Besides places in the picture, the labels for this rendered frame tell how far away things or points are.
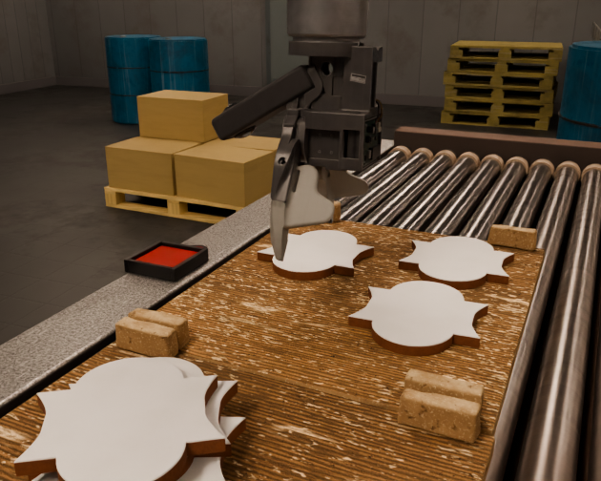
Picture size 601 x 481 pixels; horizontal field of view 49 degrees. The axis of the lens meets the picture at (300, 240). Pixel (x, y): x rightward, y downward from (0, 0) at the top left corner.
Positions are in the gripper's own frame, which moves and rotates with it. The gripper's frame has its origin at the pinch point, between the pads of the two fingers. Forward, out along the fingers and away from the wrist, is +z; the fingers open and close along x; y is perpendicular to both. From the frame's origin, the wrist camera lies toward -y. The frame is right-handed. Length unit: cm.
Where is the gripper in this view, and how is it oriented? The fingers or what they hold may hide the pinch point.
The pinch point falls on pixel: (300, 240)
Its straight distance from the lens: 68.7
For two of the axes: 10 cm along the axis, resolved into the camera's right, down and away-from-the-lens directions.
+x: 3.6, -2.7, 8.9
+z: -0.3, 9.5, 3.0
